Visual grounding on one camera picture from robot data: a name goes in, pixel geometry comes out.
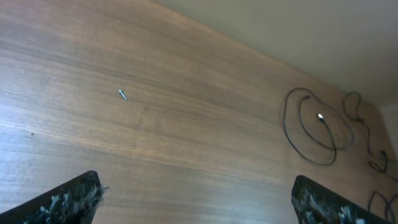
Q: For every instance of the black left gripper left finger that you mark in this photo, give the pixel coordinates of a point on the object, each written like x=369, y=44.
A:
x=75, y=201

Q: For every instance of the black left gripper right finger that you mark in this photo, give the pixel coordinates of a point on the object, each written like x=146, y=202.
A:
x=314, y=204

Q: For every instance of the small metal screw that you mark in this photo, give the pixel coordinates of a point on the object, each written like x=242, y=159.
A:
x=123, y=95

